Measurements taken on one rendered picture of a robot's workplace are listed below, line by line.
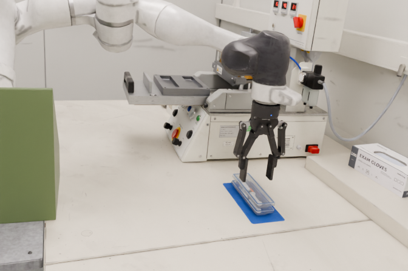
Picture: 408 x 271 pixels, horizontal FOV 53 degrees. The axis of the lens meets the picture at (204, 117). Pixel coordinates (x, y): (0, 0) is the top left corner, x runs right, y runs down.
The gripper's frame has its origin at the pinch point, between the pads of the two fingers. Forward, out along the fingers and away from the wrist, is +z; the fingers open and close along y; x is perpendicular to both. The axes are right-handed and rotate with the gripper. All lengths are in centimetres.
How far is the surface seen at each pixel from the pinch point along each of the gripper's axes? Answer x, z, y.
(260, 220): 9.7, 9.9, 1.9
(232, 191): -6.2, 9.8, 3.8
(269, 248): 21.4, 10.1, 5.0
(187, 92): -34.2, -13.7, 12.2
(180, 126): -44.9, 2.6, 11.2
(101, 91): -188, 27, 30
